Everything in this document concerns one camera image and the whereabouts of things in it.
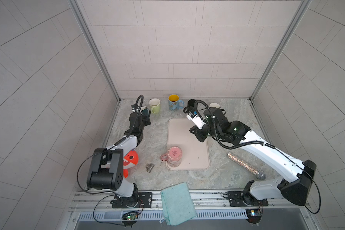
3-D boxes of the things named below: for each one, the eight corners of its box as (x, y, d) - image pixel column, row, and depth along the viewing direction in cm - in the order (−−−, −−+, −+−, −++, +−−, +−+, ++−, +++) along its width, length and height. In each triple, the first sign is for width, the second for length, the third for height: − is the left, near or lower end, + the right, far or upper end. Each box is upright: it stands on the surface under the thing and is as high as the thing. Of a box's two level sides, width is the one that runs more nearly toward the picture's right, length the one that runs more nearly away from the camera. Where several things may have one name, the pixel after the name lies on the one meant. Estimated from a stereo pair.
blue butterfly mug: (173, 113, 109) (172, 104, 101) (166, 105, 114) (165, 97, 106) (182, 108, 112) (182, 99, 105) (175, 101, 117) (175, 92, 110)
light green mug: (149, 116, 106) (147, 108, 100) (151, 106, 113) (149, 98, 106) (159, 116, 106) (158, 108, 100) (160, 106, 113) (159, 98, 106)
